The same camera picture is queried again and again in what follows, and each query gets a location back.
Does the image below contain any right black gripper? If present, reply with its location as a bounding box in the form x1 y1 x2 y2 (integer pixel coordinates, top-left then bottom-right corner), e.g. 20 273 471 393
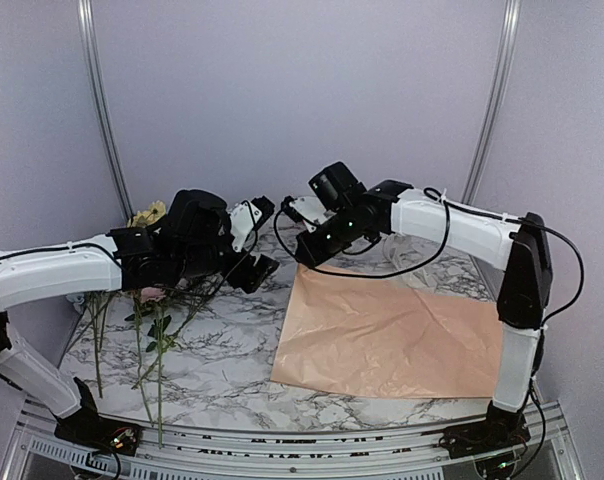
294 207 371 270

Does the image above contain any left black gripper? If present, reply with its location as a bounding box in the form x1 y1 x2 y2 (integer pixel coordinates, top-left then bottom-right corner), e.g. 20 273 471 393
174 235 280 294

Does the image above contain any yellow fake flower stem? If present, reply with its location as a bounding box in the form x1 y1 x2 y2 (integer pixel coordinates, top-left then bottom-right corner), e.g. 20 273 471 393
126 201 167 228

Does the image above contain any pink fake rose stem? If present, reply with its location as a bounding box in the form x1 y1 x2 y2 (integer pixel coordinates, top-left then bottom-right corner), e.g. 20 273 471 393
128 287 189 449

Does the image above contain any peach wrapping paper sheet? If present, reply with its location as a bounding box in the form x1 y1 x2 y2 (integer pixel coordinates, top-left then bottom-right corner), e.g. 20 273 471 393
270 266 502 399

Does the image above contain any blue fake flower stem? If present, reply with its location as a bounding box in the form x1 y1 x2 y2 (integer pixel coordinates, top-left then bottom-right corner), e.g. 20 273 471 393
64 291 117 399

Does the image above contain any dark pink fake sprig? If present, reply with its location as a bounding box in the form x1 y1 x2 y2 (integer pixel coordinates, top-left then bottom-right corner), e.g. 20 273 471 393
173 279 217 337

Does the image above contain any white fake rose stem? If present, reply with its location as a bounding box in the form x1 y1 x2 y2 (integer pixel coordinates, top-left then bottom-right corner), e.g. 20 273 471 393
133 287 171 433

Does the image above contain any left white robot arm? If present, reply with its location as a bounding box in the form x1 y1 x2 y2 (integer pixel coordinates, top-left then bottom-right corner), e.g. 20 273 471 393
0 190 278 445

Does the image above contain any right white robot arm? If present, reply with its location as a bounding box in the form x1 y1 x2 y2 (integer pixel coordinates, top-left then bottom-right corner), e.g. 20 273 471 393
280 161 553 448

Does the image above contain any white ribbon strip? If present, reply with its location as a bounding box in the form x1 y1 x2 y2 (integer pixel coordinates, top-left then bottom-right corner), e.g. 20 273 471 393
382 235 435 290

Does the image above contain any right aluminium corner post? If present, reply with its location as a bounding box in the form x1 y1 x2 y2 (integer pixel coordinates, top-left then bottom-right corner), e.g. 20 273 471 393
461 0 522 204

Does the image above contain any aluminium corner post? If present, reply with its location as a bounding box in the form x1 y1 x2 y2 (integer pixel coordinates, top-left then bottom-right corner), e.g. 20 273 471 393
461 0 522 204
77 0 133 220

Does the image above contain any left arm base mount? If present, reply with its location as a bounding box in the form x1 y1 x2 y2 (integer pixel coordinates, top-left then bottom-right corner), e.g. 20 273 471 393
54 406 142 456

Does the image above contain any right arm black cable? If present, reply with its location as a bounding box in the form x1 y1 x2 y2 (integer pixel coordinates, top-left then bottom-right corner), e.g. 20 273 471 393
274 187 586 321

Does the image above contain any left aluminium corner post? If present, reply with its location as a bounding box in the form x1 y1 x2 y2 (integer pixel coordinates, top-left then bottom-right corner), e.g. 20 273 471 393
77 0 133 220

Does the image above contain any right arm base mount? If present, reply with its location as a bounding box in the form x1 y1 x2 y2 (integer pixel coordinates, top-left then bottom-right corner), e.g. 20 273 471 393
438 402 531 459

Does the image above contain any aluminium front rail frame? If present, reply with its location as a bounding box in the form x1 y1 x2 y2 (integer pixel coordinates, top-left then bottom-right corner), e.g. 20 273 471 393
0 399 584 479

